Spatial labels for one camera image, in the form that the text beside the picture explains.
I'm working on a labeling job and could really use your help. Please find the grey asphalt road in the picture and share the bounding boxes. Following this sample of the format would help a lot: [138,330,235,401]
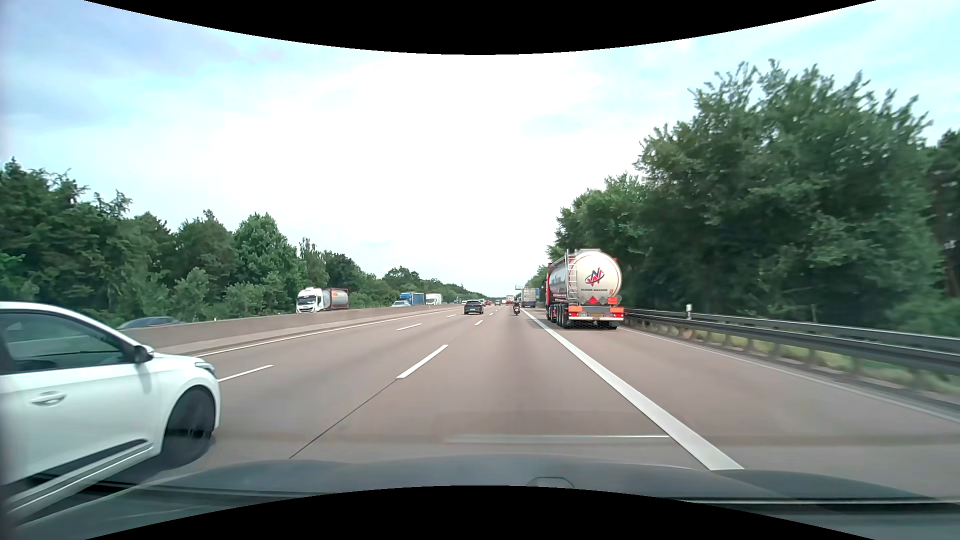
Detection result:
[112,303,960,500]

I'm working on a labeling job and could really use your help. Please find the silver tanker lorry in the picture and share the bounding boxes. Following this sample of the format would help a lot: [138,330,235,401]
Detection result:
[545,249,626,330]

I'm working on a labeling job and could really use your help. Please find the white tanker lorry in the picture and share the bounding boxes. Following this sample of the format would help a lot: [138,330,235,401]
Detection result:
[295,287,351,314]

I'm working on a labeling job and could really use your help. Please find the car's own bonnet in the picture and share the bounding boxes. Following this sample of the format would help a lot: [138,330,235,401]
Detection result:
[15,453,960,540]

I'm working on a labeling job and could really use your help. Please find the road markings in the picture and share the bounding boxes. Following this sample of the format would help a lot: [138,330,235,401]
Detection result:
[193,306,960,472]

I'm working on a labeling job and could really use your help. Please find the concrete median barrier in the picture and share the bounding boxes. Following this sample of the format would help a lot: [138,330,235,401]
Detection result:
[123,303,462,350]

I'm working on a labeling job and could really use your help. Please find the wood of green trees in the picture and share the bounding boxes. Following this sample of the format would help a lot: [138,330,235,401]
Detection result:
[525,60,960,339]

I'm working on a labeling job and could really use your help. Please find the row of green trees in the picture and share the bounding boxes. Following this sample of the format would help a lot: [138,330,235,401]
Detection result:
[0,159,489,327]

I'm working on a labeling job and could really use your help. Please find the white car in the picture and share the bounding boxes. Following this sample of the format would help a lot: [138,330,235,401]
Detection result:
[0,301,222,526]

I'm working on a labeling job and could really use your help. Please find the metal guard rail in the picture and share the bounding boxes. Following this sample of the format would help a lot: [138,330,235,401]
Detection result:
[624,308,960,378]

